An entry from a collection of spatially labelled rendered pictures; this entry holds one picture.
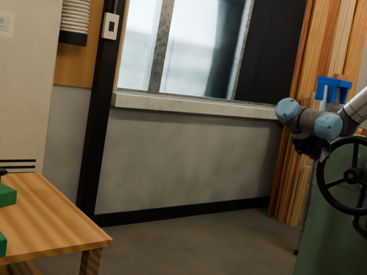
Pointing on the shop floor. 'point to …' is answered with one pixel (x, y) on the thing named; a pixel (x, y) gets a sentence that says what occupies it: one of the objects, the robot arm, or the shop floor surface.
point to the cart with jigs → (43, 226)
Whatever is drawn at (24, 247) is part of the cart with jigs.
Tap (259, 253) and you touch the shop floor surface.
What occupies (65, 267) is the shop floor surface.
